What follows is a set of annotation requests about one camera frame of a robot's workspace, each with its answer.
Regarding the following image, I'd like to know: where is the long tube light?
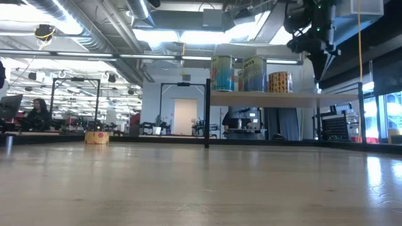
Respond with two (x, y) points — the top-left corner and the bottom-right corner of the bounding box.
(0, 49), (214, 62)

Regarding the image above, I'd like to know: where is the person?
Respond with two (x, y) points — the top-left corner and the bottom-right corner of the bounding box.
(221, 109), (253, 130)
(21, 97), (53, 132)

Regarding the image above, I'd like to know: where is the grey duct box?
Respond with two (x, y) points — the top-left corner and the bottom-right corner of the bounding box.
(202, 8), (235, 32)

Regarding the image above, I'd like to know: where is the yellow hanging cable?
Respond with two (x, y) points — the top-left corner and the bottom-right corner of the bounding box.
(356, 0), (364, 84)

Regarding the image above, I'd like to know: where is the black ceiling cord reel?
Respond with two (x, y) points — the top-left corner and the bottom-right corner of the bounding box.
(33, 23), (57, 42)

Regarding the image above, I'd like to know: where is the grey curtain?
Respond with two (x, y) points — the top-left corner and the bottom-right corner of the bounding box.
(278, 108), (303, 141)

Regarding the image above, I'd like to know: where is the black pegboard cart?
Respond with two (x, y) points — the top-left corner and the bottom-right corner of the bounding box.
(312, 103), (359, 142)

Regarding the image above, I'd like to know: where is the wooden shelf with black frame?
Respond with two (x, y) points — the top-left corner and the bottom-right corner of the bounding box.
(315, 82), (367, 146)

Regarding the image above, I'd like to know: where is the black aluminium table frame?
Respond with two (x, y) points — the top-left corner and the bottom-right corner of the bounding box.
(0, 133), (402, 155)

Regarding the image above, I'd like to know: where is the short orange dotted can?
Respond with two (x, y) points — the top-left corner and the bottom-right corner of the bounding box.
(84, 131), (111, 146)

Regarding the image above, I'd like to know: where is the dark wall screen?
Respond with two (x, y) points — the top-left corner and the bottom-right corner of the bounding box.
(231, 106), (262, 129)

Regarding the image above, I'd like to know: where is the tall yellow purple can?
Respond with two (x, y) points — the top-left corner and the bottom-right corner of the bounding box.
(242, 55), (268, 93)

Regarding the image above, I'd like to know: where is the dark computer monitor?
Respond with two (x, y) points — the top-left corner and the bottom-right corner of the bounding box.
(0, 94), (24, 121)

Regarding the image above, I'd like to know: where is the silver ventilation duct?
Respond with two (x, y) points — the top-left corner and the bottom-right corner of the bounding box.
(24, 0), (156, 87)

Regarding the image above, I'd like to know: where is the wooden shelf board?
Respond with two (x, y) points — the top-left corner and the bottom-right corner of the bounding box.
(209, 90), (361, 109)

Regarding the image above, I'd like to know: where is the silver ceiling hood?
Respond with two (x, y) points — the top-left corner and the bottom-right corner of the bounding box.
(290, 0), (384, 50)

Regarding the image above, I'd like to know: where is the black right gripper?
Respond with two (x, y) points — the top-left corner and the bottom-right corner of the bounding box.
(287, 36), (342, 82)

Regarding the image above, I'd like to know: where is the tall blue tomato-print can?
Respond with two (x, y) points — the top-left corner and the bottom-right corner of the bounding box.
(210, 55), (236, 92)

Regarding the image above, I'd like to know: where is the black gantry frame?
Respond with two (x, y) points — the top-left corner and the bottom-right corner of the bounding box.
(50, 77), (101, 124)
(159, 82), (208, 136)

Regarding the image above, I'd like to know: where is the black shelf support frame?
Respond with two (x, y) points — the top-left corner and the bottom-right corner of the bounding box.
(204, 78), (212, 149)

